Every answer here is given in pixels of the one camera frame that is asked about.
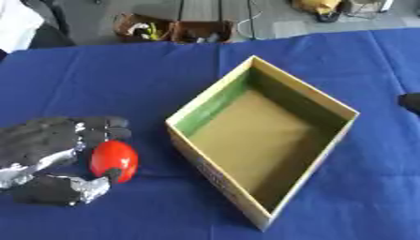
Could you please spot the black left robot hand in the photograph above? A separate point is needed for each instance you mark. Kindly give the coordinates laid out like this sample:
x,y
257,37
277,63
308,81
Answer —
x,y
38,140

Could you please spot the red toy tomato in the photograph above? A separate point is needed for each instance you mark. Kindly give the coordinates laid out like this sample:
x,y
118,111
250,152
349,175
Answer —
x,y
112,157

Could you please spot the brown open box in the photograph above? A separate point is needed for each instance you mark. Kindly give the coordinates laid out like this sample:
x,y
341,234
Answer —
x,y
201,32

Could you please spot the tan cardboard box green inside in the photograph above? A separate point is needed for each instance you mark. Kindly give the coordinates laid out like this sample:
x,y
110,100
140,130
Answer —
x,y
257,140

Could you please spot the person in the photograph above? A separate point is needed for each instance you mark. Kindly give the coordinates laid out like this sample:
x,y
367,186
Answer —
x,y
24,25

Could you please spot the black tripod leg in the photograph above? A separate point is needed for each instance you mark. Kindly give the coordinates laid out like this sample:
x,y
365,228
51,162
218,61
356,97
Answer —
x,y
251,18

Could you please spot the yellow bag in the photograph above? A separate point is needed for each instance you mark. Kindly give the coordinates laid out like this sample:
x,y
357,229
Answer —
x,y
319,7

